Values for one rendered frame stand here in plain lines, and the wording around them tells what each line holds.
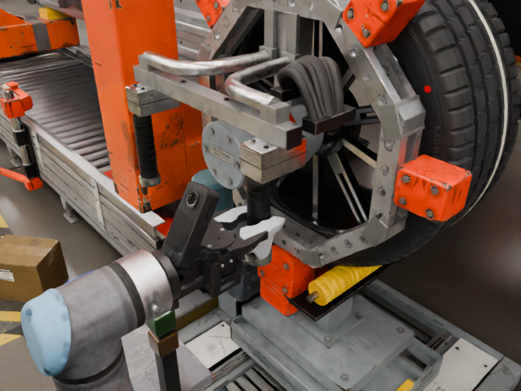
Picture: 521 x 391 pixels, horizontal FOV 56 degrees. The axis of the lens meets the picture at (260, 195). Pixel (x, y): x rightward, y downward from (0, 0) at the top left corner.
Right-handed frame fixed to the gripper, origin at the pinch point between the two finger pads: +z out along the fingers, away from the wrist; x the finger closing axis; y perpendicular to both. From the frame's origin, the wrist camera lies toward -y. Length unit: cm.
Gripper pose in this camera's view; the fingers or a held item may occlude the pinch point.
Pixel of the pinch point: (268, 212)
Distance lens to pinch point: 75.8
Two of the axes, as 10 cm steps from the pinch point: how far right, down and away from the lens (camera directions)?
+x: 6.6, 3.9, -6.4
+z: 7.5, -3.4, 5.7
